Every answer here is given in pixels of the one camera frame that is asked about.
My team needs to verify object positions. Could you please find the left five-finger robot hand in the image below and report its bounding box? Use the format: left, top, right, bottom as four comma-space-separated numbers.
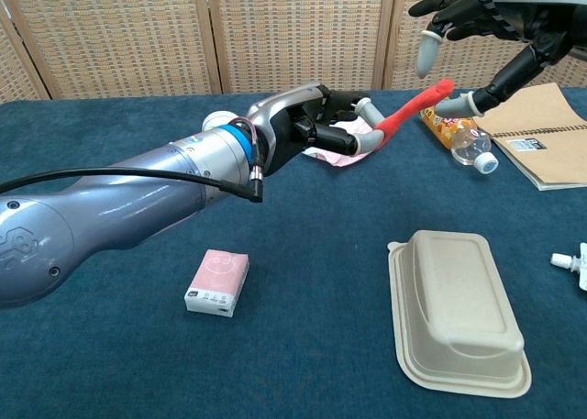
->
245, 82, 387, 178

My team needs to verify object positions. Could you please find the right five-finger robot hand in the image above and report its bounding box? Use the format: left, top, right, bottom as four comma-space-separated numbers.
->
407, 0, 579, 117

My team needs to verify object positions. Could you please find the red stick toy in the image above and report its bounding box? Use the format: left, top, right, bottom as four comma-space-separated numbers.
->
373, 78, 455, 152

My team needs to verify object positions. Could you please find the pink white wet wipes pack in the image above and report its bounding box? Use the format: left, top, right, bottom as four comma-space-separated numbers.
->
305, 116, 375, 168

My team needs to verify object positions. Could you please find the white paper cup green print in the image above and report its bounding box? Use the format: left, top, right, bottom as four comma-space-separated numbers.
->
202, 110, 239, 132

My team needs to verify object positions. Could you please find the dark blue tablecloth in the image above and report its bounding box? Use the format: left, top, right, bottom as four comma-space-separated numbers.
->
0, 85, 587, 419

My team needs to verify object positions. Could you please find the brown spiral notebook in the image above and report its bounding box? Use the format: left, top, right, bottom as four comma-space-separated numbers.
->
458, 82, 587, 193

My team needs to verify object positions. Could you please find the orange label plastic bottle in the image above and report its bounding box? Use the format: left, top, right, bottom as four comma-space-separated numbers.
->
420, 105, 500, 176

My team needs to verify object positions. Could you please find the pink pocket tissue pack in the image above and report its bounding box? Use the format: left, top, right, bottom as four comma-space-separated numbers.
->
183, 248, 250, 319

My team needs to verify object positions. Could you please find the beige lidded food container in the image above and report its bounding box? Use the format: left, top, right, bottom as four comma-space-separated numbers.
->
387, 228, 533, 399

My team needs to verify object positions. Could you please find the white spout drink pouch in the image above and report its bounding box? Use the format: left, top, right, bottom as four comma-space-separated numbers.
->
549, 242, 587, 292

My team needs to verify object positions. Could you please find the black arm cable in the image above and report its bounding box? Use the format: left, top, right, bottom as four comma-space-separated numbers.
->
0, 167, 266, 204

